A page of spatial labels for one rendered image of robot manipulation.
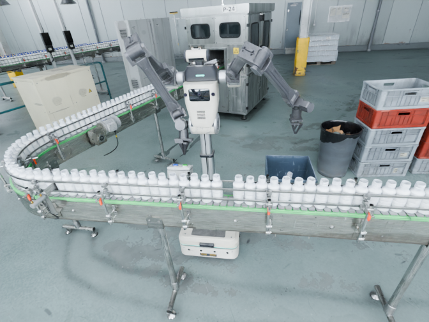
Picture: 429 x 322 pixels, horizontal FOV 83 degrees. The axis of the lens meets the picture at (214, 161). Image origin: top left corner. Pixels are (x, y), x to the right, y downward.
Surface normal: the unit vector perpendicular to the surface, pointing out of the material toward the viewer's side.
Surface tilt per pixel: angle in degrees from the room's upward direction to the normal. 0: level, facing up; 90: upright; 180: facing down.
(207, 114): 90
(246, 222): 90
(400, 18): 90
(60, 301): 0
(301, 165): 90
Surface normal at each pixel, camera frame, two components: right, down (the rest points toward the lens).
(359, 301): -0.06, -0.85
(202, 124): -0.14, 0.52
